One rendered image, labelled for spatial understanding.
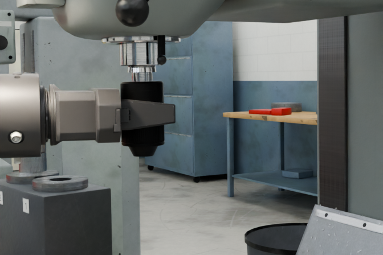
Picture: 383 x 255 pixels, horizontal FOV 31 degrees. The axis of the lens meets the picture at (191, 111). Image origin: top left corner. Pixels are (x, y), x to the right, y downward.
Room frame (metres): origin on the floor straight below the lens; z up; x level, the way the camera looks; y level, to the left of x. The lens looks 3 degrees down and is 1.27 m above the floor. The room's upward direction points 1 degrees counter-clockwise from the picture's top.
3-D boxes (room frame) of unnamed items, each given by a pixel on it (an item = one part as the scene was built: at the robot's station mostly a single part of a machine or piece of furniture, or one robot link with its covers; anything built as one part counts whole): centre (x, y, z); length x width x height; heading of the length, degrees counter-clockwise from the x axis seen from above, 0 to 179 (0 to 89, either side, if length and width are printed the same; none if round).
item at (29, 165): (1.17, 0.28, 1.13); 0.05 x 0.05 x 0.05
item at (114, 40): (0.75, 0.05, 1.31); 0.09 x 0.09 x 0.01
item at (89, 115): (0.72, 0.14, 1.23); 0.13 x 0.12 x 0.10; 14
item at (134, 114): (0.71, 0.05, 1.23); 0.06 x 0.02 x 0.03; 104
